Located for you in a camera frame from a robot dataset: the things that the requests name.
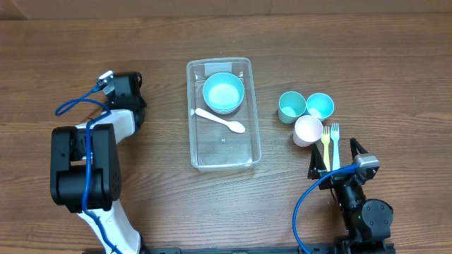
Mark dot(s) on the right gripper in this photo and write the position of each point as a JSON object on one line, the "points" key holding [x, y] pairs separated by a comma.
{"points": [[316, 166]]}

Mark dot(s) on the white plastic spoon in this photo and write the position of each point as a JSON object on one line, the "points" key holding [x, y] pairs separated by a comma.
{"points": [[234, 126]]}

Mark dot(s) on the teal bowl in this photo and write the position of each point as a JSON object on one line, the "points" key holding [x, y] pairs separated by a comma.
{"points": [[224, 109]]}

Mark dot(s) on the light blue bowl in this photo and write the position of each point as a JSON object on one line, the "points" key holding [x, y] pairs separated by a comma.
{"points": [[222, 89]]}

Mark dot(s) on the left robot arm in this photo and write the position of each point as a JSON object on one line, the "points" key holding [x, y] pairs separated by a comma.
{"points": [[85, 174]]}

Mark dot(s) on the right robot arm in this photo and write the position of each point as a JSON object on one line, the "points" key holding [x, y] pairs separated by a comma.
{"points": [[367, 221]]}

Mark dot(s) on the clear plastic container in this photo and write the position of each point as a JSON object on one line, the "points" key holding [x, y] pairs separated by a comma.
{"points": [[213, 146]]}

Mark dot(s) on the yellow fork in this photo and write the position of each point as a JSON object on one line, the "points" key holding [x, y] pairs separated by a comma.
{"points": [[325, 140]]}

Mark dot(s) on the light blue right fork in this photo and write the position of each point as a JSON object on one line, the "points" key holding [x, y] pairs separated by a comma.
{"points": [[335, 136]]}

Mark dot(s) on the pink cup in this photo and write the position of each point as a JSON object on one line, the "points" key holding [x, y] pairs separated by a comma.
{"points": [[307, 130]]}

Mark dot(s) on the blue cup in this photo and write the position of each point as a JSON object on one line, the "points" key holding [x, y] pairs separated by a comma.
{"points": [[320, 105]]}

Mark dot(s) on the green cup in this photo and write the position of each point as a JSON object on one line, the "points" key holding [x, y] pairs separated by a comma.
{"points": [[291, 106]]}

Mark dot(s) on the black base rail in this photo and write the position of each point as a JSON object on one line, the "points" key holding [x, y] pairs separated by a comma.
{"points": [[240, 250]]}

